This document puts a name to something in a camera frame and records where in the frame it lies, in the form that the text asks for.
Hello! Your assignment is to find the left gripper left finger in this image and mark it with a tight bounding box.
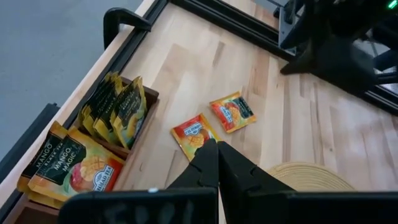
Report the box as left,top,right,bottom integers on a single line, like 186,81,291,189
58,139,219,224

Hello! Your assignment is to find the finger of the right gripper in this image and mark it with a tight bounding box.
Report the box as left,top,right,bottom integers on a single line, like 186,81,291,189
279,39,321,75
315,35,377,94

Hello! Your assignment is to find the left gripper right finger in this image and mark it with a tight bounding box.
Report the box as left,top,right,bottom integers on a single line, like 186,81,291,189
219,141,398,224

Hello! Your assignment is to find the round woven straw placemat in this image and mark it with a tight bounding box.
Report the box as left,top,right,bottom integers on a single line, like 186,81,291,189
267,161,355,191

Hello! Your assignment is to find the wooden three-compartment organiser box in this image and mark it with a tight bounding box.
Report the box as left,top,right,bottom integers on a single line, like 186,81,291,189
0,76,160,224

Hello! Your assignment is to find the black table clamp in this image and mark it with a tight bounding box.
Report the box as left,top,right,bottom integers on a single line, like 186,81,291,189
103,7,152,50

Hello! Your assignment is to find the grey base bracket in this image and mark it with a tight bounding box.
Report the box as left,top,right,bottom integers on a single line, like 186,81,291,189
278,6,298,50

